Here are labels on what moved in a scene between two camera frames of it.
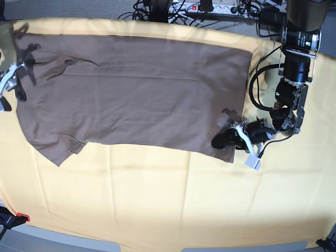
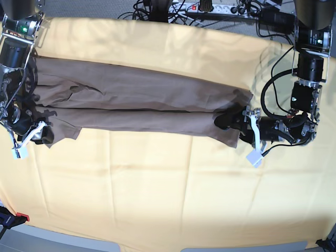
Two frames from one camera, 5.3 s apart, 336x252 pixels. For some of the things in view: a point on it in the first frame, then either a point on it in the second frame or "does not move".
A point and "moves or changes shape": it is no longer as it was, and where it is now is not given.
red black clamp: (8, 220) does not move
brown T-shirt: (143, 92) moves or changes shape
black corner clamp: (328, 245) does not move
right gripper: (259, 130) → (266, 125)
